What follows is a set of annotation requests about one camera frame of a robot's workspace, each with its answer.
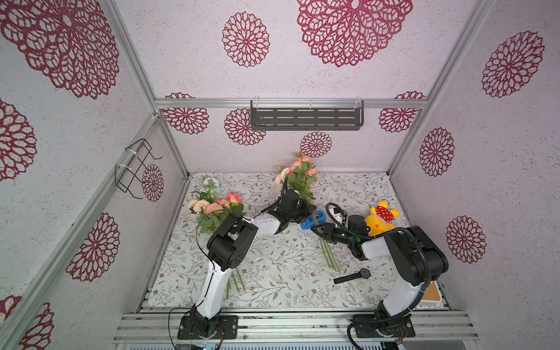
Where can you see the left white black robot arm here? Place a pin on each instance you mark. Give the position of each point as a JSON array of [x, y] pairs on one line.
[[226, 249]]

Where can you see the floral patterned table mat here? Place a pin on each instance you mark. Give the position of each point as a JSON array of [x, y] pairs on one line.
[[288, 270]]

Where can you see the pink rose bouquet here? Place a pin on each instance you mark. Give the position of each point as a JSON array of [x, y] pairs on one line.
[[302, 176], [211, 209]]

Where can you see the wooden tray white rim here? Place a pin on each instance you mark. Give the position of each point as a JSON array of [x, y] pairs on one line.
[[432, 295]]

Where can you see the dark grey wall shelf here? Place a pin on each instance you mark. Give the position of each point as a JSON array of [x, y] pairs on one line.
[[306, 117]]

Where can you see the black wristwatch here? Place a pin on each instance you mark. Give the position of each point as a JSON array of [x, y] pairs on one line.
[[363, 273]]

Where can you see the black wire wall rack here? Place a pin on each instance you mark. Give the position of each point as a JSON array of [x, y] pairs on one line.
[[140, 177]]

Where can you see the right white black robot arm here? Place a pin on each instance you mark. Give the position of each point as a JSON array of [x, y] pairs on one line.
[[416, 262]]

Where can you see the yellow plush toy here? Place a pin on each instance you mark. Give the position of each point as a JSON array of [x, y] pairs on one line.
[[380, 219]]

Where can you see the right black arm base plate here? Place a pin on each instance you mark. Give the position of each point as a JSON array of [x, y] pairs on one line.
[[369, 326]]

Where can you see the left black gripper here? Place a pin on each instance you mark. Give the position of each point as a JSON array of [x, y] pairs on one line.
[[308, 209]]

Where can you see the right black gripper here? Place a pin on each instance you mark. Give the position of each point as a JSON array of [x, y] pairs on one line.
[[326, 232]]

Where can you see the blue tape dispenser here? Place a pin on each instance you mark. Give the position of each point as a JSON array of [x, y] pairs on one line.
[[317, 218]]

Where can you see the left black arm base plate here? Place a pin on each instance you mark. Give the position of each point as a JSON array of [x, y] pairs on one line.
[[198, 328]]

